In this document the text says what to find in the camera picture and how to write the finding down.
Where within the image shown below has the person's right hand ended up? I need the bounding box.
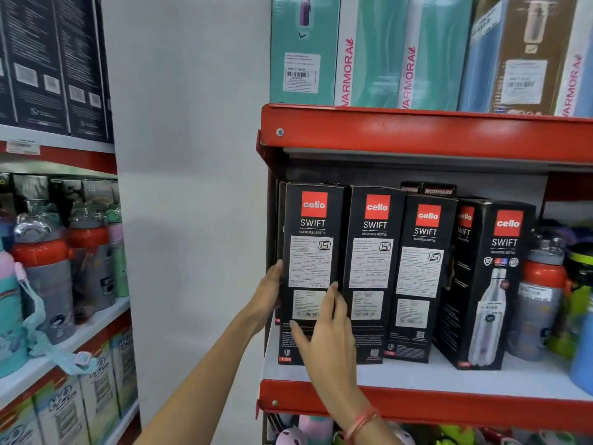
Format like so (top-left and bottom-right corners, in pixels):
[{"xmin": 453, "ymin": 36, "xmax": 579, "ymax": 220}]
[{"xmin": 289, "ymin": 282, "xmax": 368, "ymax": 416}]

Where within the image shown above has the person's left hand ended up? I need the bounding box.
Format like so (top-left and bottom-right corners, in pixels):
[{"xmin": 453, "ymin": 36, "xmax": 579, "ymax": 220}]
[{"xmin": 245, "ymin": 259, "xmax": 284, "ymax": 333}]

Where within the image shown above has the person's right forearm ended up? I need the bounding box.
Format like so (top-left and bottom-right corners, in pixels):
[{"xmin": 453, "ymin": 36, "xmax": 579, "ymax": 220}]
[{"xmin": 334, "ymin": 397, "xmax": 400, "ymax": 445}]

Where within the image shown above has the person's left forearm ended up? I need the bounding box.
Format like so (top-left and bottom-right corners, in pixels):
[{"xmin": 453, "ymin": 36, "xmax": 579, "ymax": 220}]
[{"xmin": 133, "ymin": 311, "xmax": 266, "ymax": 445}]

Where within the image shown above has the pink round bottle cap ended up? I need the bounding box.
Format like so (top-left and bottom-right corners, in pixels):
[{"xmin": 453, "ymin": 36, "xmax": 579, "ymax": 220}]
[{"xmin": 275, "ymin": 426, "xmax": 309, "ymax": 445}]

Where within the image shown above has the small black box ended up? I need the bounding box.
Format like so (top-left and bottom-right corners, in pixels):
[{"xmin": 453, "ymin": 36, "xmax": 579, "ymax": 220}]
[{"xmin": 400, "ymin": 181, "xmax": 458, "ymax": 198}]

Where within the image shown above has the black box with bottle picture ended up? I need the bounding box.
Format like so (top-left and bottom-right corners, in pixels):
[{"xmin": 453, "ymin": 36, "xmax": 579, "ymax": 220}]
[{"xmin": 433, "ymin": 197, "xmax": 537, "ymax": 371}]

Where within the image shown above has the green and pink bottle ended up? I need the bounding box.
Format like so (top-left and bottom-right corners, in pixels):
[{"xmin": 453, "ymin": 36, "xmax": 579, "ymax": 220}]
[{"xmin": 105, "ymin": 204, "xmax": 130, "ymax": 298}]

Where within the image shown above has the green bottle lid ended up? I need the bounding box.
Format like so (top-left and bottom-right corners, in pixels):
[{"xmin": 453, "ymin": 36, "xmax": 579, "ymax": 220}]
[{"xmin": 437, "ymin": 424, "xmax": 479, "ymax": 445}]

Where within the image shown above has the white colourful bottle box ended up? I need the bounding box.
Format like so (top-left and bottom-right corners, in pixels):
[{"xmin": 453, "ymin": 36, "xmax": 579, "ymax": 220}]
[
  {"xmin": 0, "ymin": 397, "xmax": 45, "ymax": 445},
  {"xmin": 78, "ymin": 337, "xmax": 122, "ymax": 432},
  {"xmin": 33, "ymin": 370, "xmax": 92, "ymax": 445},
  {"xmin": 108, "ymin": 319, "xmax": 139, "ymax": 415}
]

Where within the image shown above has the grey bottle with red collar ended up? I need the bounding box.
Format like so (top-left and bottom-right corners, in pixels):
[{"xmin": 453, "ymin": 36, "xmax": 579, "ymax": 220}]
[
  {"xmin": 506, "ymin": 235, "xmax": 571, "ymax": 362},
  {"xmin": 11, "ymin": 212, "xmax": 77, "ymax": 345},
  {"xmin": 67, "ymin": 200, "xmax": 116, "ymax": 316}
]

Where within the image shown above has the red metal shelf rack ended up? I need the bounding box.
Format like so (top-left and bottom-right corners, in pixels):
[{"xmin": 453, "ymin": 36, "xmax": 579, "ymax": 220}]
[{"xmin": 256, "ymin": 104, "xmax": 593, "ymax": 437}]

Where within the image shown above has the white and red shelf rack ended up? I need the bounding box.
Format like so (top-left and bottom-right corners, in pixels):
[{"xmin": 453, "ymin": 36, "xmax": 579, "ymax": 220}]
[{"xmin": 0, "ymin": 124, "xmax": 142, "ymax": 445}]

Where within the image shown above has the green and black bottle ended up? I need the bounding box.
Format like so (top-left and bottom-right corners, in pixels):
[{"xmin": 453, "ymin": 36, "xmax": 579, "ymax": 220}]
[{"xmin": 548, "ymin": 243, "xmax": 593, "ymax": 360}]

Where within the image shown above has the white and teal bottle box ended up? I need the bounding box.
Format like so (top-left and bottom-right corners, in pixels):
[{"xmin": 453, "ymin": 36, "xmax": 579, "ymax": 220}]
[
  {"xmin": 334, "ymin": 0, "xmax": 411, "ymax": 108},
  {"xmin": 397, "ymin": 0, "xmax": 474, "ymax": 112}
]

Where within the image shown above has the row of dark boxes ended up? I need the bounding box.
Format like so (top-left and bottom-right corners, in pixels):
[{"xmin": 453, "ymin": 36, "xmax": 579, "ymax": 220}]
[{"xmin": 0, "ymin": 173, "xmax": 120, "ymax": 218}]

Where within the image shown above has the blue bottle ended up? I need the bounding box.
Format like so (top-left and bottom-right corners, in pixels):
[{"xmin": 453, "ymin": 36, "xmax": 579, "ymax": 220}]
[{"xmin": 569, "ymin": 292, "xmax": 593, "ymax": 396}]

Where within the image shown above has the blue bottle box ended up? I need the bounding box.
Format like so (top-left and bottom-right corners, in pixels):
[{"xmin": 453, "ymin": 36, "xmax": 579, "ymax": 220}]
[{"xmin": 458, "ymin": 0, "xmax": 511, "ymax": 113}]

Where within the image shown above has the white price tag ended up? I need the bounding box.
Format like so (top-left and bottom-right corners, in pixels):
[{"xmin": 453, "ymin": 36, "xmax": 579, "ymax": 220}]
[{"xmin": 5, "ymin": 140, "xmax": 42, "ymax": 156}]

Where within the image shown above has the row of tall black boxes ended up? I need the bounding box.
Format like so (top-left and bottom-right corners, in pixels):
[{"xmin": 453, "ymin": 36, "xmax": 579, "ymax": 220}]
[{"xmin": 0, "ymin": 0, "xmax": 115, "ymax": 144}]

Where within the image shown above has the brown bottle box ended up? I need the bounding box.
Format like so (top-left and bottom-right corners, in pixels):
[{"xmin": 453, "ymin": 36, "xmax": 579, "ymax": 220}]
[{"xmin": 489, "ymin": 0, "xmax": 593, "ymax": 118}]

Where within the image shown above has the red thread bracelet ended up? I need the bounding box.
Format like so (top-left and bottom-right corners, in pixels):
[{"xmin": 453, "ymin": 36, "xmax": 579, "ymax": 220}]
[{"xmin": 342, "ymin": 405, "xmax": 381, "ymax": 443}]

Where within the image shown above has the light blue bottle strap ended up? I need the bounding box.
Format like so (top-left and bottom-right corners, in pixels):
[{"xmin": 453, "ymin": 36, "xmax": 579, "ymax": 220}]
[{"xmin": 14, "ymin": 261, "xmax": 101, "ymax": 377}]

